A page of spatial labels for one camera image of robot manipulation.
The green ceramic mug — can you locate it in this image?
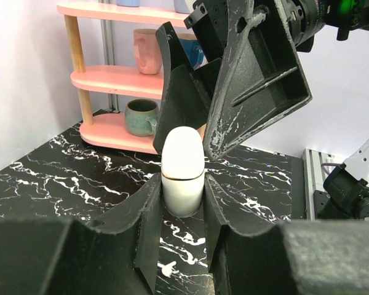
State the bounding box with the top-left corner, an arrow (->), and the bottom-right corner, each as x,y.
124,99 -> 159,137

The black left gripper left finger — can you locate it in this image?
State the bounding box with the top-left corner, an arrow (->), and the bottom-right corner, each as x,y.
0,173 -> 162,294

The pink ceramic mug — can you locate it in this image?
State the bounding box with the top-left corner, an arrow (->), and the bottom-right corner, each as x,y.
133,28 -> 162,75

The blue patterned mug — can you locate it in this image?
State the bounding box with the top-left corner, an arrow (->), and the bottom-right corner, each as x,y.
178,33 -> 204,69

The blue cup rear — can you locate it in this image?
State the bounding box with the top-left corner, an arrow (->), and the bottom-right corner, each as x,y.
173,0 -> 195,14

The pink three-tier shelf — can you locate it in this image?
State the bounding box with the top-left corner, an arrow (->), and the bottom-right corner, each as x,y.
57,2 -> 186,154

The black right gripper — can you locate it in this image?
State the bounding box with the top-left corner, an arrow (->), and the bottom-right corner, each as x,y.
153,1 -> 314,160

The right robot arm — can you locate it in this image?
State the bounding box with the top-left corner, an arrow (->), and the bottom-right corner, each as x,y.
153,0 -> 369,160

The white earbud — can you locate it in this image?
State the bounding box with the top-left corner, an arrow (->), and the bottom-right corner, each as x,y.
161,261 -> 177,277

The blue cup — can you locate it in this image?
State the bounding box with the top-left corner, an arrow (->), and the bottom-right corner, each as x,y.
173,0 -> 195,14
116,0 -> 140,7

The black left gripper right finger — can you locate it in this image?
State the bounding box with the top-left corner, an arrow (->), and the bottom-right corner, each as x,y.
204,175 -> 369,294

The blue cup front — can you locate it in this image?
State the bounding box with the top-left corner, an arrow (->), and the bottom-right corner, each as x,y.
116,0 -> 140,7

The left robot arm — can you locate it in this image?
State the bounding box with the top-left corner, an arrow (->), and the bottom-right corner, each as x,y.
0,127 -> 369,294

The aluminium frame rail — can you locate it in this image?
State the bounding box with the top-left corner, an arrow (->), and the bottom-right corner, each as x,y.
101,20 -> 119,112

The white earbud charging case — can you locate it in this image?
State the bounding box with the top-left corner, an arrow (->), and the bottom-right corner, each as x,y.
161,126 -> 205,218

